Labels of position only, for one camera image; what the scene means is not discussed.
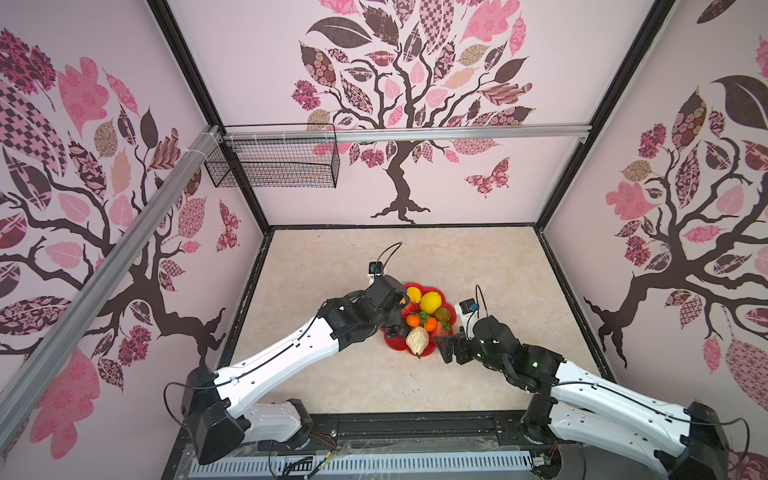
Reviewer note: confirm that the red strawberry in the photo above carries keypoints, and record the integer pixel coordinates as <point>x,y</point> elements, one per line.
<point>443,329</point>

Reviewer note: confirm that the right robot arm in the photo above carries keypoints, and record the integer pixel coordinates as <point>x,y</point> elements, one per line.
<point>570,404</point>

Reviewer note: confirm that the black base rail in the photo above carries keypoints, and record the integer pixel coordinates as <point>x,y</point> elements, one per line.
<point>429,432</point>

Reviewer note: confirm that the aluminium rail back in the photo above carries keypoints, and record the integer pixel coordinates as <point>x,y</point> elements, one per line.
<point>408,133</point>

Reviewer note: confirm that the red flower-shaped bowl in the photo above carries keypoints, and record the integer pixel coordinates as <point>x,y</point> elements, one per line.
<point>398,344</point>

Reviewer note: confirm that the cream white pear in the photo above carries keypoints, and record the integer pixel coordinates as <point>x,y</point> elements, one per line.
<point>418,340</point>

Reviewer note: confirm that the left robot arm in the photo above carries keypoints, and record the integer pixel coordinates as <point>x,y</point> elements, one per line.
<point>223,409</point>

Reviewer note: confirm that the brown green fig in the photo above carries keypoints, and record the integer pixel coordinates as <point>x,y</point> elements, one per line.
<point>442,314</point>

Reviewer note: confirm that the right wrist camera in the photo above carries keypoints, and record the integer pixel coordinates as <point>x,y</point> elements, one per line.
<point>467,313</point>

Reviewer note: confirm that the black wire basket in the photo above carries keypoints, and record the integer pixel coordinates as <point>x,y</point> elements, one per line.
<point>277,155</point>

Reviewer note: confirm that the yellow lemon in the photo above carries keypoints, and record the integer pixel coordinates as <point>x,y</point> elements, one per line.
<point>430,302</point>

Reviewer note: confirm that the small yellow fruit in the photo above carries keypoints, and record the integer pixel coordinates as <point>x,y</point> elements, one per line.
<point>414,294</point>

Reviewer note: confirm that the white cable duct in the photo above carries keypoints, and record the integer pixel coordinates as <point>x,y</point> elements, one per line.
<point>354,466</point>

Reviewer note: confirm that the aluminium rail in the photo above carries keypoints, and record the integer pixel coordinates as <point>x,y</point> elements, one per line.
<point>30,382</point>
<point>408,133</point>

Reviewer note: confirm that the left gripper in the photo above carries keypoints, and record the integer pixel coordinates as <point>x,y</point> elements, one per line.
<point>394,316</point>

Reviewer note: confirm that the aluminium rail left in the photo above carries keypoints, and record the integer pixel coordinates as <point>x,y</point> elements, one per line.
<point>30,382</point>

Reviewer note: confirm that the orange tangerine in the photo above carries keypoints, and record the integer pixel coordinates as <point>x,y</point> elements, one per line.
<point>431,324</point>
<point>413,321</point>

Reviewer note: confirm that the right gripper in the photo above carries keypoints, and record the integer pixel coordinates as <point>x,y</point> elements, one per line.
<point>456,346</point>

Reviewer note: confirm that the dark grape bunch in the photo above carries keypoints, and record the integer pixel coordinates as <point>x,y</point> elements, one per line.
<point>401,331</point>

